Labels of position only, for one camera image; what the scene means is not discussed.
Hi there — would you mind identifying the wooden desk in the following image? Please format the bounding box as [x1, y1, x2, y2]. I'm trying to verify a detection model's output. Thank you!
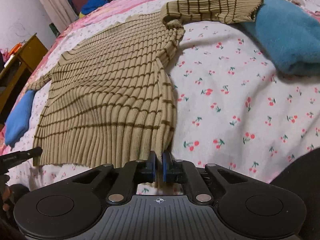
[1, 35, 48, 126]

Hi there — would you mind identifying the orange object on desk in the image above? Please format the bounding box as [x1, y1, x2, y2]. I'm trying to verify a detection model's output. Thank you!
[9, 43, 23, 56]

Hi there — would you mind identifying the beige left curtain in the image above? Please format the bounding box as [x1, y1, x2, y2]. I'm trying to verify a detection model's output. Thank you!
[39, 0, 78, 33]

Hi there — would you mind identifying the beige striped ribbed sweater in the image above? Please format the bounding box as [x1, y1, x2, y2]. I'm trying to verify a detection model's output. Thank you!
[28, 0, 263, 168]

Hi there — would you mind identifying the blue and yellow clothing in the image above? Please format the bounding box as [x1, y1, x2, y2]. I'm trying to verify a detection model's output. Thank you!
[79, 0, 109, 18]

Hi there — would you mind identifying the teal fleece folded garment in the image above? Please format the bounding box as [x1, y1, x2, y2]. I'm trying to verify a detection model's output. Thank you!
[240, 0, 319, 76]

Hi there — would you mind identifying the pink striped blanket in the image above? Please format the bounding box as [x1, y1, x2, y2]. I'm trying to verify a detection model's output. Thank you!
[0, 0, 281, 156]

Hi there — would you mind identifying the cherry print bed sheet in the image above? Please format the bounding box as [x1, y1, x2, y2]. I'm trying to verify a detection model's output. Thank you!
[4, 12, 320, 196]

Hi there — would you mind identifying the blue knit folded garment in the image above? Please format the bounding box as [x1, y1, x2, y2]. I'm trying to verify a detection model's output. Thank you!
[4, 90, 36, 147]

